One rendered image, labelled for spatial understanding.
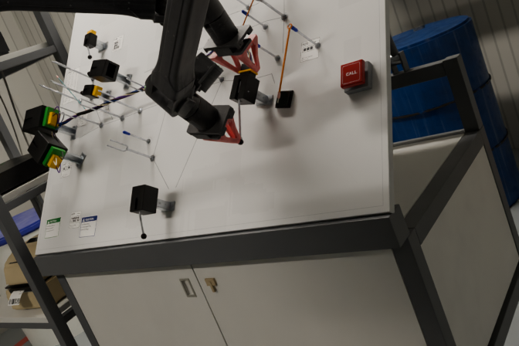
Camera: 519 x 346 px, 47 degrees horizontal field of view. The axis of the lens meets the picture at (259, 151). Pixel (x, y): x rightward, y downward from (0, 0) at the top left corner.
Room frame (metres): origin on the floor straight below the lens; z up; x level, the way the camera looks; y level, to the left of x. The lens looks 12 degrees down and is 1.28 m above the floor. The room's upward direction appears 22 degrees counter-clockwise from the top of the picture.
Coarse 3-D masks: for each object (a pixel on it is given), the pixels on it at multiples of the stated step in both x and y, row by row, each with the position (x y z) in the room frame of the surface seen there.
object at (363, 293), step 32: (320, 256) 1.18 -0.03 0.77; (352, 256) 1.13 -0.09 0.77; (384, 256) 1.09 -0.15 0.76; (224, 288) 1.37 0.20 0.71; (256, 288) 1.30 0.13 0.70; (288, 288) 1.25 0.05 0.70; (320, 288) 1.20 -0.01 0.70; (352, 288) 1.15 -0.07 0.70; (384, 288) 1.10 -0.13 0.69; (224, 320) 1.40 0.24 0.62; (256, 320) 1.33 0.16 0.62; (288, 320) 1.27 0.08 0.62; (320, 320) 1.22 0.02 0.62; (352, 320) 1.16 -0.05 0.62; (384, 320) 1.12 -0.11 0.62; (416, 320) 1.07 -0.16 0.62
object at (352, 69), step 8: (344, 64) 1.20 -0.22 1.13; (352, 64) 1.18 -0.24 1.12; (360, 64) 1.17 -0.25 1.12; (344, 72) 1.19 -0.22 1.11; (352, 72) 1.18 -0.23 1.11; (360, 72) 1.16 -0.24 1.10; (344, 80) 1.18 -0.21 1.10; (352, 80) 1.17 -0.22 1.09; (360, 80) 1.15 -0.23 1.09; (344, 88) 1.18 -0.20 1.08
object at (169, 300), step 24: (72, 288) 1.75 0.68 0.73; (96, 288) 1.68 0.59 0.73; (120, 288) 1.61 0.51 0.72; (144, 288) 1.55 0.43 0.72; (168, 288) 1.49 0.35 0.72; (192, 288) 1.43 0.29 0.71; (96, 312) 1.72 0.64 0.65; (120, 312) 1.64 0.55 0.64; (144, 312) 1.58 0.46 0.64; (168, 312) 1.52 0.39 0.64; (192, 312) 1.46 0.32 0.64; (96, 336) 1.75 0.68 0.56; (120, 336) 1.68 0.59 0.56; (144, 336) 1.61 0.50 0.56; (168, 336) 1.54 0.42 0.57; (192, 336) 1.48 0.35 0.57; (216, 336) 1.43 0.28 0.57
